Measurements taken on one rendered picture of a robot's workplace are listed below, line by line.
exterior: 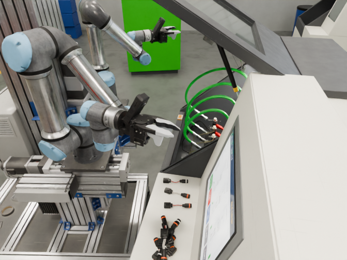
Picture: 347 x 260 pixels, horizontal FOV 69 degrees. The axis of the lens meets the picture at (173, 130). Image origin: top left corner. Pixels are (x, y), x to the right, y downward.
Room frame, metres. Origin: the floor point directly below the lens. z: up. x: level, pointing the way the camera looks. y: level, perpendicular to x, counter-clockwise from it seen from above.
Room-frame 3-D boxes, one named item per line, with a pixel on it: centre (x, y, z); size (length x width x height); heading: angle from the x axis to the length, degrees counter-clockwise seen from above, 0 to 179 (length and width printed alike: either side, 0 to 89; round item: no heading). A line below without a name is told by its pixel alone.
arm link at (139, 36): (1.73, 0.25, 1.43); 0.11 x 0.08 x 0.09; 115
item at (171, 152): (1.28, -0.01, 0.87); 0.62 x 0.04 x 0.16; 169
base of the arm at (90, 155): (1.01, 0.44, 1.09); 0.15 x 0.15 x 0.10
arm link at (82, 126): (1.00, 0.45, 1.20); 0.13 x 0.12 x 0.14; 153
